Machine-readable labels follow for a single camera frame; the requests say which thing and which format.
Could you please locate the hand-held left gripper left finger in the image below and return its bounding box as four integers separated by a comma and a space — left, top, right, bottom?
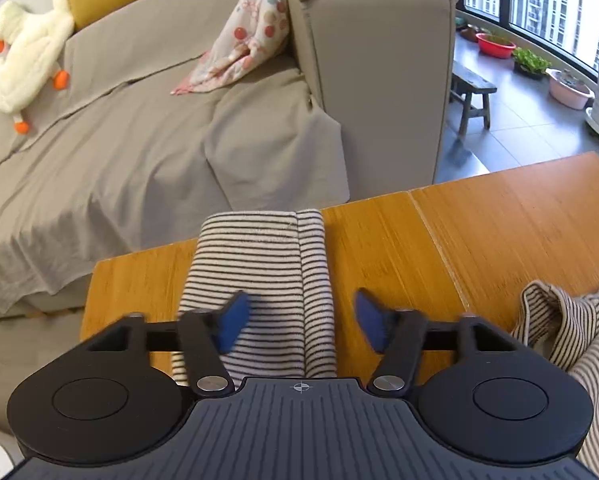
86, 290, 252, 400

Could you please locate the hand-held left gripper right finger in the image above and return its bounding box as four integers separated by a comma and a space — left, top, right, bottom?
354, 287, 523, 396

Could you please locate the striped beige garment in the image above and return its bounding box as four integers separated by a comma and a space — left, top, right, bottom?
172, 209, 599, 471

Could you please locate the grey fabric sofa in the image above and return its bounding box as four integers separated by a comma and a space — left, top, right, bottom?
0, 0, 457, 322

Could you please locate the dark wooden stool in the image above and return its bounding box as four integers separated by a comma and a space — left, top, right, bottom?
449, 60, 498, 137

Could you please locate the floral pink blanket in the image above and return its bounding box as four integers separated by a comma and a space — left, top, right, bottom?
170, 0, 463, 96

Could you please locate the red plastic basin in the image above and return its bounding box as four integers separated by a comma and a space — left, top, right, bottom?
476, 32, 517, 59

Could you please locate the green plant in black pot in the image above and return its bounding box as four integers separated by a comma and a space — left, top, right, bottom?
511, 47, 551, 80

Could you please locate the pink plastic basin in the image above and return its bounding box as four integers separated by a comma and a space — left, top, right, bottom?
546, 68, 595, 110

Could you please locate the white duck plush toy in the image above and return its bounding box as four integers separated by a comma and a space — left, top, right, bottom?
0, 0, 76, 135

